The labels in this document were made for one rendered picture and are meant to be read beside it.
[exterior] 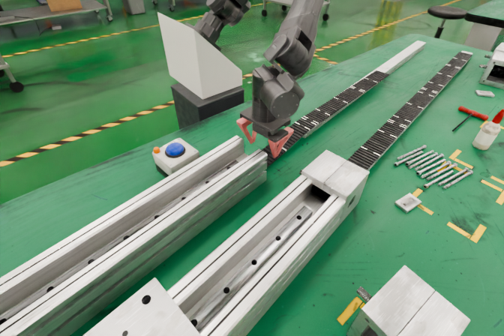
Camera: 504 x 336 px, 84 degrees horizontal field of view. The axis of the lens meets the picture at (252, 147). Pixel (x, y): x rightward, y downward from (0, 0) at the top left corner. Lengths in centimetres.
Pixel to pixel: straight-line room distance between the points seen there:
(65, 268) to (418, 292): 52
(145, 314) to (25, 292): 23
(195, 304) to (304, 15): 53
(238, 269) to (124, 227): 22
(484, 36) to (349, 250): 213
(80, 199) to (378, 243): 63
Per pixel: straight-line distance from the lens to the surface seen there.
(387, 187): 73
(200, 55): 93
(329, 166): 59
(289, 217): 55
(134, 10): 550
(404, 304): 46
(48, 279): 57
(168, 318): 39
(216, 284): 49
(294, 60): 57
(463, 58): 150
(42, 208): 77
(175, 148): 67
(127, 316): 41
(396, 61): 133
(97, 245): 57
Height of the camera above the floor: 127
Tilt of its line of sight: 39 degrees down
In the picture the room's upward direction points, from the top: straight up
